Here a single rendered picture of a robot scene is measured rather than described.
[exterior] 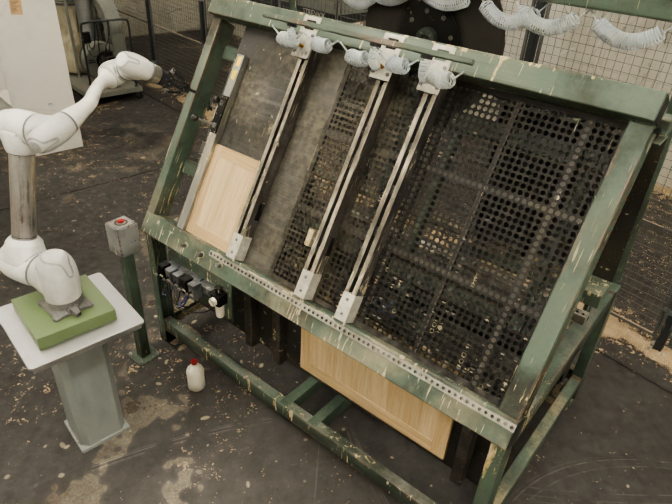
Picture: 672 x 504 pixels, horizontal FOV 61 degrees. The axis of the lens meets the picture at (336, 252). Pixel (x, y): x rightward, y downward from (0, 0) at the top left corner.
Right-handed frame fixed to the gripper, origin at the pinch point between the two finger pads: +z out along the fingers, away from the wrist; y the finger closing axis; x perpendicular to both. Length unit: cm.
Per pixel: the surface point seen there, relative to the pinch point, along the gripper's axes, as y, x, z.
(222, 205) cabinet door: 48, 36, 14
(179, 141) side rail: 27.1, -7.0, 11.2
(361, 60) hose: -34, 98, -5
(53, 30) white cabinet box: -14, -325, 98
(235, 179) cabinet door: 33, 38, 14
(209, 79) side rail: -9.6, -7.0, 16.6
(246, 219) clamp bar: 48, 59, 8
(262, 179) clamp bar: 27, 59, 8
